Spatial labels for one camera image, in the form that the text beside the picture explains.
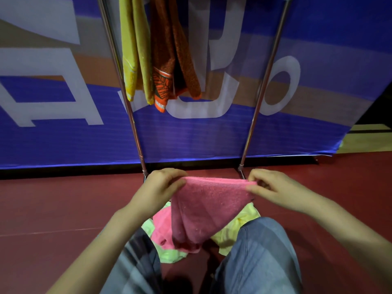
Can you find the person's right hand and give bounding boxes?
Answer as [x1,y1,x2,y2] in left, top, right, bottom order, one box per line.
[245,168,319,214]

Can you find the person's left hand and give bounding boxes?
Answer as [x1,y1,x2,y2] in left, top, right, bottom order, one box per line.
[128,168,188,218]

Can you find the pink towel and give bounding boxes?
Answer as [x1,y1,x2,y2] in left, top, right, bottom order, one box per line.
[170,176,257,246]
[150,206,202,254]

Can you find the pale yellow towel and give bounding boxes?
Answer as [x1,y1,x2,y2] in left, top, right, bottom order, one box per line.
[210,202,261,256]

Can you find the light green towel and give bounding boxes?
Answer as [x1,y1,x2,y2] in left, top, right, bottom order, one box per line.
[141,201,188,264]

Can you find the metal towel rack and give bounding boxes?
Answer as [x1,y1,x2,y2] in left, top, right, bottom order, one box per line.
[96,0,294,182]

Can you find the orange brown patterned towel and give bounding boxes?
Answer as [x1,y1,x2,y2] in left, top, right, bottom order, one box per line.
[150,0,202,113]

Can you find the yellow patterned towel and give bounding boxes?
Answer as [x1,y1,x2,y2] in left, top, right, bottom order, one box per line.
[118,0,155,105]

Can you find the person's right forearm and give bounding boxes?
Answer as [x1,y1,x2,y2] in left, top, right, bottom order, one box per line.
[306,196,392,291]

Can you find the person's left forearm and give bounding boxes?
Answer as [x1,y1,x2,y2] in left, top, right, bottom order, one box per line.
[46,207,149,294]

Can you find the person's grey trousers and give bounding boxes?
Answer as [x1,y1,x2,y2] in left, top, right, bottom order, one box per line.
[99,217,304,294]

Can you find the blue printed banner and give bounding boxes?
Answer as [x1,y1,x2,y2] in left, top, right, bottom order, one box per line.
[0,0,392,170]

